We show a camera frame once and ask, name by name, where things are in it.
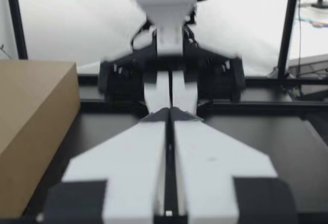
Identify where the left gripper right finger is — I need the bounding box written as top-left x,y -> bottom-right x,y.
170,107 -> 299,224

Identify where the cardboard box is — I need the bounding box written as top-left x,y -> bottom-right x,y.
0,59 -> 79,218

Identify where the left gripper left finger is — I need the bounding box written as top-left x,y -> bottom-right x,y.
45,107 -> 170,224

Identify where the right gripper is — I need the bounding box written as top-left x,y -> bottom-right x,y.
98,42 -> 247,114

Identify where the black frame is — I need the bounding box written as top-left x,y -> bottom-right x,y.
5,0 -> 328,113

